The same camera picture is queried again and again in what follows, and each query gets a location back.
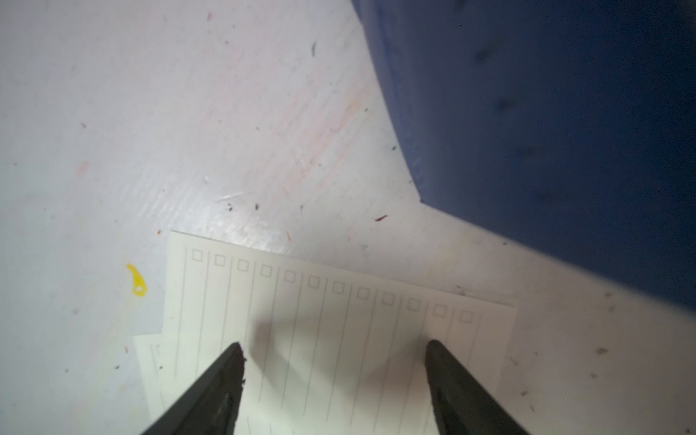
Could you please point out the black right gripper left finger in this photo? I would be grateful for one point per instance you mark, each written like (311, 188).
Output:
(211, 405)

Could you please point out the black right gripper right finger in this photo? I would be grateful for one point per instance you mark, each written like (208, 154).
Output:
(461, 405)

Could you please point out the blue white paper bag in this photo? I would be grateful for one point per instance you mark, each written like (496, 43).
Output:
(566, 126)

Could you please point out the cream lined receipt paper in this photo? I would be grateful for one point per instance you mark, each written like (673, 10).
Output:
(327, 351)
(148, 352)

